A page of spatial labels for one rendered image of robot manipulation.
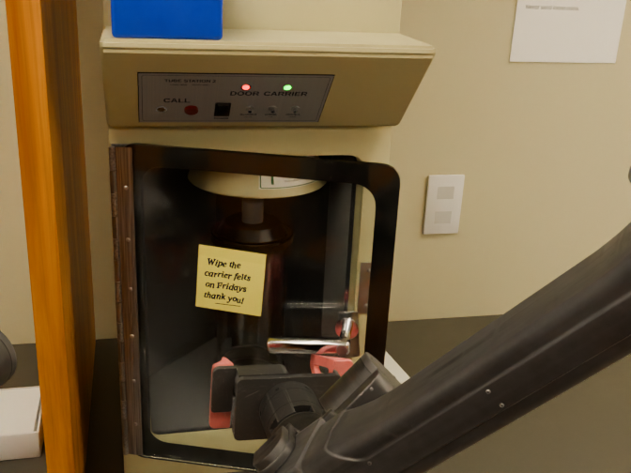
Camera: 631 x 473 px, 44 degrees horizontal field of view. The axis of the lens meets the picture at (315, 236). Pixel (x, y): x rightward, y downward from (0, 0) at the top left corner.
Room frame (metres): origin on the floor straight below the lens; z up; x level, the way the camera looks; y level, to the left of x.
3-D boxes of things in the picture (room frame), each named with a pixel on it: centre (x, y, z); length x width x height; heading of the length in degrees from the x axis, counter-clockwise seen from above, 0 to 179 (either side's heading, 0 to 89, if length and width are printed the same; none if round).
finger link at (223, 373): (0.68, 0.07, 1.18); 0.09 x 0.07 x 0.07; 16
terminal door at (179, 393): (0.79, 0.07, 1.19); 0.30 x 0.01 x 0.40; 83
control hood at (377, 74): (0.80, 0.06, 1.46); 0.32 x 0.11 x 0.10; 104
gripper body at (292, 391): (0.62, 0.01, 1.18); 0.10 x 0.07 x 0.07; 105
